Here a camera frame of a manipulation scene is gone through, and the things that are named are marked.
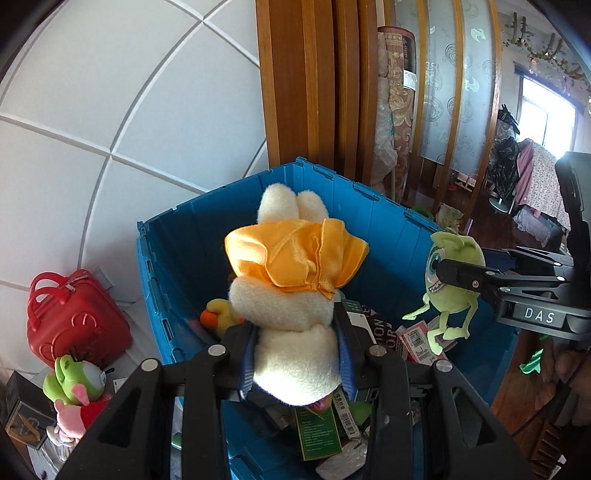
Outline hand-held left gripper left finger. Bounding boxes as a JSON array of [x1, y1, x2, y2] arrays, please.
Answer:
[[55, 323, 259, 480]]

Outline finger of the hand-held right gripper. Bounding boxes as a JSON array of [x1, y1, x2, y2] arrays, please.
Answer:
[[482, 247, 575, 275], [436, 257, 571, 303]]

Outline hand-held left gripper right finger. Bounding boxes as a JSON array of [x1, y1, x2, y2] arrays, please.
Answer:
[[335, 305, 536, 480]]

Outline green one-eyed monster plush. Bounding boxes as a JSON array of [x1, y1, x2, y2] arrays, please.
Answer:
[[402, 231, 486, 356]]

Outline cream plush yellow cloth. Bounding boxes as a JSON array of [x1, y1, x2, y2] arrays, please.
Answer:
[[224, 182, 370, 408]]

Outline blue plastic crate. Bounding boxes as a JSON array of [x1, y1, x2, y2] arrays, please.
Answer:
[[135, 157, 520, 480]]

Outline person's right hand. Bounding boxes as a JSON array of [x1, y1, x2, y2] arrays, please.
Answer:
[[540, 344, 591, 425]]

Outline black white printed box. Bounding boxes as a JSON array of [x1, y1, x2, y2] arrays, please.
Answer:
[[344, 300, 398, 352]]

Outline hanging clothes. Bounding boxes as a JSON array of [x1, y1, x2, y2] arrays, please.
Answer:
[[487, 106, 571, 245]]

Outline yellow duck plush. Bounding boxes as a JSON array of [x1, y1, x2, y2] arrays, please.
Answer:
[[200, 298, 245, 335]]

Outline pink red box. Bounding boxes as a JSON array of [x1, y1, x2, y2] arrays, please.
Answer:
[[394, 320, 451, 363]]

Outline silver foil packet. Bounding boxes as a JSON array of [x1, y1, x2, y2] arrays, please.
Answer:
[[315, 443, 370, 480]]

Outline light green cloth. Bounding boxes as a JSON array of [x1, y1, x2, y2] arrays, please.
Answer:
[[519, 348, 546, 374]]

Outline window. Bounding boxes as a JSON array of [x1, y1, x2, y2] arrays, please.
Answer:
[[519, 76, 578, 158]]

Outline red hard carry case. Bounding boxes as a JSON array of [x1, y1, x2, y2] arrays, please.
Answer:
[[26, 269, 132, 370]]

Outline frosted glass sliding door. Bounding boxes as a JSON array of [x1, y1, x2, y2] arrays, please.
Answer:
[[392, 0, 504, 217]]

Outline green frog plush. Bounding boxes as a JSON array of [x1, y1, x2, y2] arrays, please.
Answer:
[[43, 354, 109, 407]]

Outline rolled patterned carpet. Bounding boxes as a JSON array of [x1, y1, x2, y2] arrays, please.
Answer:
[[376, 25, 419, 195]]

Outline pink pig plush red dress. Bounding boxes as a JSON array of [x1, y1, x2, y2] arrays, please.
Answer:
[[53, 397, 114, 444]]

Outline vine wall decoration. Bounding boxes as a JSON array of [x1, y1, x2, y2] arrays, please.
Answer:
[[503, 9, 591, 88]]

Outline wooden door frame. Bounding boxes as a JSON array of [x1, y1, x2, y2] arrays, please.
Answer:
[[255, 0, 384, 185]]

